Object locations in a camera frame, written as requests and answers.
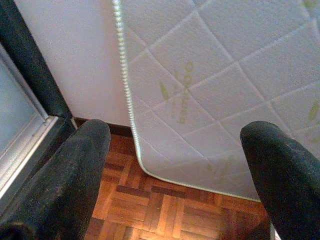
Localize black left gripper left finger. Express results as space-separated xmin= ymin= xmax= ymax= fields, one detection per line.
xmin=0 ymin=119 xmax=112 ymax=240

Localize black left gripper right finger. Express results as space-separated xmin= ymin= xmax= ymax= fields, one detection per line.
xmin=239 ymin=120 xmax=320 ymax=240

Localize frosted glass sliding door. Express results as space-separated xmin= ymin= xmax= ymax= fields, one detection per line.
xmin=0 ymin=42 xmax=60 ymax=216

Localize white quilted mattress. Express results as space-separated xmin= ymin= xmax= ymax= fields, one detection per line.
xmin=111 ymin=0 xmax=320 ymax=203

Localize black door frame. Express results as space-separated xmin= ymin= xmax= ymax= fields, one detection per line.
xmin=0 ymin=0 xmax=77 ymax=161

